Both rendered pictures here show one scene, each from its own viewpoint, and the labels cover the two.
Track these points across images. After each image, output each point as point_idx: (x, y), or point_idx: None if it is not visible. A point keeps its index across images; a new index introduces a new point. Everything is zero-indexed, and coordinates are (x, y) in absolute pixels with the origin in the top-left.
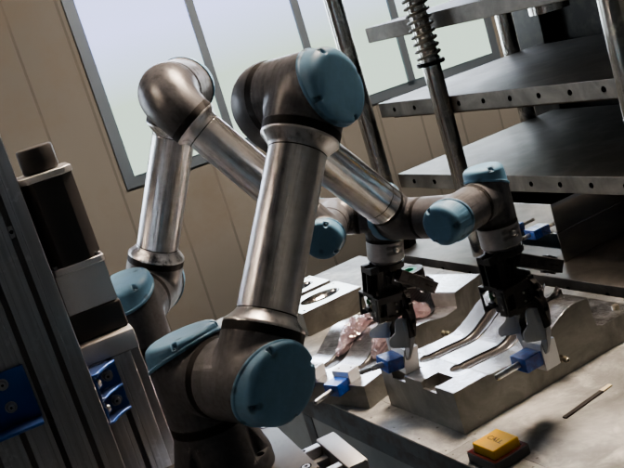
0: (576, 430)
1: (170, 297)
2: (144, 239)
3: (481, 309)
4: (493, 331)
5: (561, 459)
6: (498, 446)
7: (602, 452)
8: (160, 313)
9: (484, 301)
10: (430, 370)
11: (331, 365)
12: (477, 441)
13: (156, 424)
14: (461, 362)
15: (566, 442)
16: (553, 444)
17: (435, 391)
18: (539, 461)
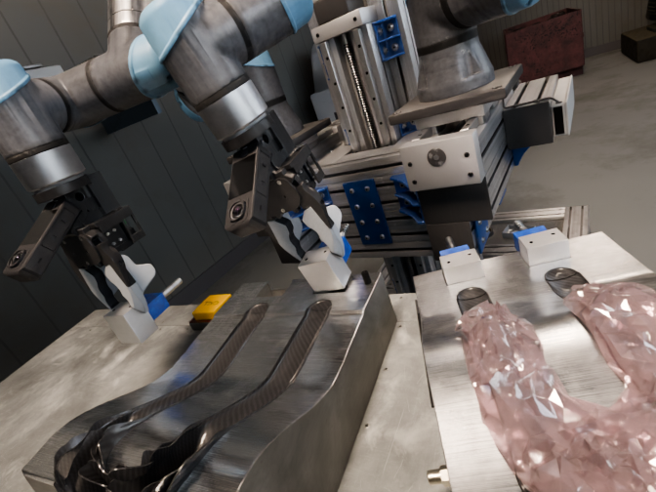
0: (153, 367)
1: (447, 6)
2: None
3: (266, 418)
4: (232, 391)
5: (167, 335)
6: (206, 300)
7: (134, 353)
8: (415, 21)
9: (136, 224)
10: (295, 295)
11: (568, 282)
12: (225, 296)
13: (336, 100)
14: (259, 320)
15: (162, 351)
16: (174, 346)
17: (277, 289)
18: (185, 327)
